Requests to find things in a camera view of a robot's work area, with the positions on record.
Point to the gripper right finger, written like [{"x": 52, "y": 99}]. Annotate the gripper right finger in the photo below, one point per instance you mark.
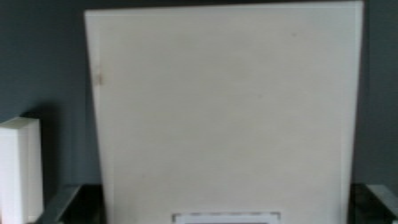
[{"x": 374, "y": 205}]

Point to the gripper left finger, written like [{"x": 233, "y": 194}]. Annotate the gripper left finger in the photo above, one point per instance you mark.
[{"x": 77, "y": 206}]

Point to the small white cabinet top block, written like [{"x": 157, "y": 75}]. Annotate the small white cabinet top block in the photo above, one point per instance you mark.
[{"x": 224, "y": 86}]

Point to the white U-shaped border frame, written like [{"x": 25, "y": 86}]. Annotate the white U-shaped border frame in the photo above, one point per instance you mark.
[{"x": 20, "y": 171}]

